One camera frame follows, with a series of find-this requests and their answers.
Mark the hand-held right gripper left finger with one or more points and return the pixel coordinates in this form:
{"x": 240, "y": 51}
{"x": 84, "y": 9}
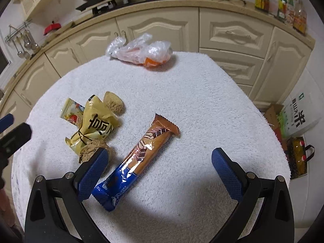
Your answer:
{"x": 92, "y": 177}

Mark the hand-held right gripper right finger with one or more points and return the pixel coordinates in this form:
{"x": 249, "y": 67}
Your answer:
{"x": 227, "y": 174}

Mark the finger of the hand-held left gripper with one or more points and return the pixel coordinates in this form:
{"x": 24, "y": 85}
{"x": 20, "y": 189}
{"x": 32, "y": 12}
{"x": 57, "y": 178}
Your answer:
{"x": 6, "y": 122}
{"x": 15, "y": 139}

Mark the yellow snack wrapper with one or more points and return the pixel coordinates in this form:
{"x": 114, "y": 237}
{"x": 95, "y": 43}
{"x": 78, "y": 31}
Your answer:
{"x": 93, "y": 124}

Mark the brown and blue snack wrapper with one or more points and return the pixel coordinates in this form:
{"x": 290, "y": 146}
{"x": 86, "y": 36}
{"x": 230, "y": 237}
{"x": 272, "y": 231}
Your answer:
{"x": 141, "y": 151}

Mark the round brown biscuit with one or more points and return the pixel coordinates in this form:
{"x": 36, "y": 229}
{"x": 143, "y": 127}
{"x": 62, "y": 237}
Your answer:
{"x": 92, "y": 148}
{"x": 114, "y": 103}

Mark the marble pattern tablecloth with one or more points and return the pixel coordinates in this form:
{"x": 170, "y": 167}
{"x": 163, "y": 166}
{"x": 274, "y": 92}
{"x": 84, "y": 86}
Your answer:
{"x": 17, "y": 182}

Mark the pale strawberry print wrapper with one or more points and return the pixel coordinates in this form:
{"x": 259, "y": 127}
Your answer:
{"x": 69, "y": 111}

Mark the metal spatula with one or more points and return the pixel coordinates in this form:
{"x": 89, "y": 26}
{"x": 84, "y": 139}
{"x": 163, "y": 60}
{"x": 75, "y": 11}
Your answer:
{"x": 26, "y": 55}

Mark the black and yellow gift bag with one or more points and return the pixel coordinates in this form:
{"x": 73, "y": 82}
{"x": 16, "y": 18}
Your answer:
{"x": 296, "y": 157}

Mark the round table with white towel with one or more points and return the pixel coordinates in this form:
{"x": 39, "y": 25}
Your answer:
{"x": 192, "y": 111}

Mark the cardboard box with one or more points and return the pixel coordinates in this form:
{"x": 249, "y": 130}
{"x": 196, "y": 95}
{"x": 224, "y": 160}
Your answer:
{"x": 272, "y": 116}

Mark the cream cabinet drawer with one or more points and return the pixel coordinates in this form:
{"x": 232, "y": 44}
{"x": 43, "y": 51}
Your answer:
{"x": 235, "y": 30}
{"x": 227, "y": 65}
{"x": 248, "y": 91}

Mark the white rice bag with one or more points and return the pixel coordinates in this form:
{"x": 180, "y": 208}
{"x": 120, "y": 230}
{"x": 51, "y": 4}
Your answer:
{"x": 296, "y": 116}

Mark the clear bag with orange contents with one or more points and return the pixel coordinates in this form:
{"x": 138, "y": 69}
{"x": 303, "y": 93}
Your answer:
{"x": 151, "y": 55}

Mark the black induction cooker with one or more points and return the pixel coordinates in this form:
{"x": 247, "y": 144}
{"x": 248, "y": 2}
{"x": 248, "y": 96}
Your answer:
{"x": 86, "y": 5}

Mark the cream lower kitchen cabinet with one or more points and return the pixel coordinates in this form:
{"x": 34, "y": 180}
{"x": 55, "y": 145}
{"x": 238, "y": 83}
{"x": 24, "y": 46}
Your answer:
{"x": 157, "y": 27}

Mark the clear condiment bottle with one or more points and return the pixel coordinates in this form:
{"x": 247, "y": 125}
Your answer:
{"x": 291, "y": 12}

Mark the green label condiment bottle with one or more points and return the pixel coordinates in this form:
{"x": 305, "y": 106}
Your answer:
{"x": 281, "y": 7}

